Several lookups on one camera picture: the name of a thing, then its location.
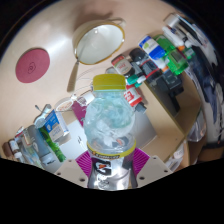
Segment brown bottle with green cap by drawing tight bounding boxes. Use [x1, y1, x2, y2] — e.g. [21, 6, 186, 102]
[111, 54, 136, 78]

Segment light blue hairbrush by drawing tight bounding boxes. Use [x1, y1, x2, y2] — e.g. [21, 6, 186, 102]
[34, 103, 53, 129]

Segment cream ceramic cup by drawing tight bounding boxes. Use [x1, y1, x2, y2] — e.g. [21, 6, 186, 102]
[72, 19, 126, 66]

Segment green plastic container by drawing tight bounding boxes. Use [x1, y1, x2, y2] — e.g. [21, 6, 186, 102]
[154, 34, 189, 76]

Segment wooden spoon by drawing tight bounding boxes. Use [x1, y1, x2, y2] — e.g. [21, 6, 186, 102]
[66, 59, 81, 93]

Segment grey shaker bottle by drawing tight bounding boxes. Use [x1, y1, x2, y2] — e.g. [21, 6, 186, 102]
[24, 124, 56, 166]

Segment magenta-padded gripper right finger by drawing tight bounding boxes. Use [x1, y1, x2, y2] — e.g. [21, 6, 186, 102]
[133, 147, 173, 188]

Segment red and white canister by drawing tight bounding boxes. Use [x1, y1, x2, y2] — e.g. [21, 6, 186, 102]
[123, 83, 148, 113]

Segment flat round red coaster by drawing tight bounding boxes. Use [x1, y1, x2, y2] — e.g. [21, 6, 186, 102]
[15, 48, 51, 84]

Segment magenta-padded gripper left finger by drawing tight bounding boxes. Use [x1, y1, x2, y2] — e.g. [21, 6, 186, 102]
[54, 150, 91, 188]

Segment white bottle with blue label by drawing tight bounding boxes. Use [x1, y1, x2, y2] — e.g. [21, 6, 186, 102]
[138, 35, 167, 61]

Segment clear bottle with yellow cap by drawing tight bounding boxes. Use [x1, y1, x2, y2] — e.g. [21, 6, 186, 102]
[83, 73, 137, 190]

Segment hanging dark clothes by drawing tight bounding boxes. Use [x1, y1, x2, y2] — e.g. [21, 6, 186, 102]
[193, 43, 224, 144]

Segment maroon pouch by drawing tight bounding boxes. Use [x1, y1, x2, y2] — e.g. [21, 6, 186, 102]
[71, 99, 88, 127]

